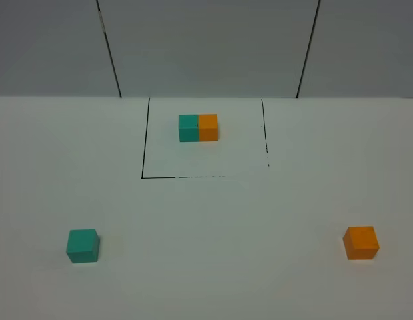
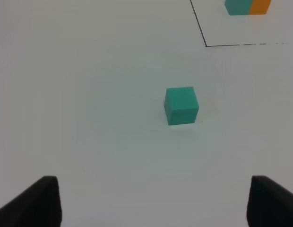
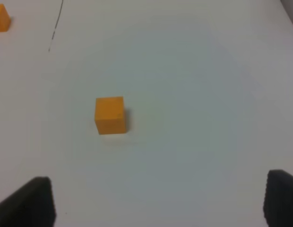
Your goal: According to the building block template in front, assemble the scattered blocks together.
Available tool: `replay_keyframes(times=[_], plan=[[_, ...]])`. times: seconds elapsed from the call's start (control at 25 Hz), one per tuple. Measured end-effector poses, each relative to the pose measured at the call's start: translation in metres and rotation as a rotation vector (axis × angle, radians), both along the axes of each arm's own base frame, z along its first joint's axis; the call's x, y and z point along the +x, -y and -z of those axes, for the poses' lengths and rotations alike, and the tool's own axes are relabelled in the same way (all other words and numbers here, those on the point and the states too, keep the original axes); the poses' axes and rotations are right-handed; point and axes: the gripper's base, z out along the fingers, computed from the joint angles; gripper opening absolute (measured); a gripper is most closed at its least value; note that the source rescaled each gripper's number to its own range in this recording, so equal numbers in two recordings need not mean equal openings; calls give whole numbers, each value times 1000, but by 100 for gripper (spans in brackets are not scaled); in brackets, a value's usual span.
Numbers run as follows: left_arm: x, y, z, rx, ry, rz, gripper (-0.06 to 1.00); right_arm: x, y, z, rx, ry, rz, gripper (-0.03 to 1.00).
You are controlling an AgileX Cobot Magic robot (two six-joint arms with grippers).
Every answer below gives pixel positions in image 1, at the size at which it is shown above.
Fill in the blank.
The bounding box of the orange template block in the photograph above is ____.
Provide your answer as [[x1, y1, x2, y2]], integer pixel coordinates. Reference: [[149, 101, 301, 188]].
[[198, 114, 218, 142]]

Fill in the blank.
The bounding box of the teal template block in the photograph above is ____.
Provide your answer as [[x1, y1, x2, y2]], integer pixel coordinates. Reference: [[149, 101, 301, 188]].
[[178, 115, 199, 142]]

